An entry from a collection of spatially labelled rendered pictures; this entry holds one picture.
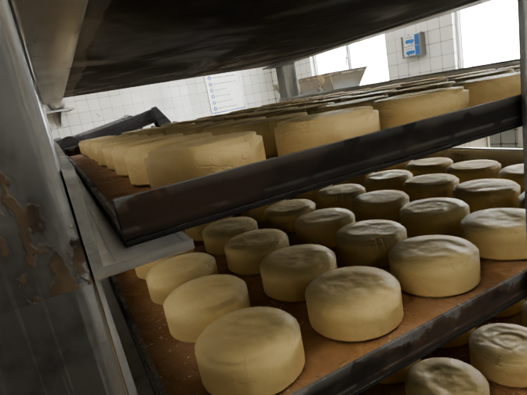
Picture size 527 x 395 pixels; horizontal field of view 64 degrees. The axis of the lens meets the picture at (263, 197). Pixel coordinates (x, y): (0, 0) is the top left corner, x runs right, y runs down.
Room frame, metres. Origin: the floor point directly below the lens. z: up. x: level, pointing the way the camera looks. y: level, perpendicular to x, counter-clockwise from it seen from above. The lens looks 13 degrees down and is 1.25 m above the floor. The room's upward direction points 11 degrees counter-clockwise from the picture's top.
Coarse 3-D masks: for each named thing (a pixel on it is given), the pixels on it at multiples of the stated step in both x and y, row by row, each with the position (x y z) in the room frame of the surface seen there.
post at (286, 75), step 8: (288, 64) 0.84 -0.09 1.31; (280, 72) 0.84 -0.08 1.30; (288, 72) 0.84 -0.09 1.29; (280, 80) 0.85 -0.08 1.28; (288, 80) 0.84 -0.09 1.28; (296, 80) 0.85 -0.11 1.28; (280, 88) 0.85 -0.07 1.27; (288, 88) 0.84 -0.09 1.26; (296, 88) 0.84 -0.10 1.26; (280, 96) 0.86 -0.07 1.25; (288, 96) 0.83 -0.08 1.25
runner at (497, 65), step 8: (488, 64) 0.45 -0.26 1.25; (496, 64) 0.44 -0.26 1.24; (504, 64) 0.43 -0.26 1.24; (512, 64) 0.42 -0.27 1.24; (440, 72) 0.50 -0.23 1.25; (448, 72) 0.49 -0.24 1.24; (456, 72) 0.48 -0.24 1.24; (464, 72) 0.47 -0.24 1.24; (392, 80) 0.57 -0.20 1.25; (400, 80) 0.56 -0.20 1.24; (408, 80) 0.55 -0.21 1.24; (416, 80) 0.53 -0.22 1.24; (344, 88) 0.67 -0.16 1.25; (352, 88) 0.65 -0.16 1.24; (360, 88) 0.63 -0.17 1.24; (296, 96) 0.80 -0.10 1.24; (304, 96) 0.77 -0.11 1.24; (312, 96) 0.75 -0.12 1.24
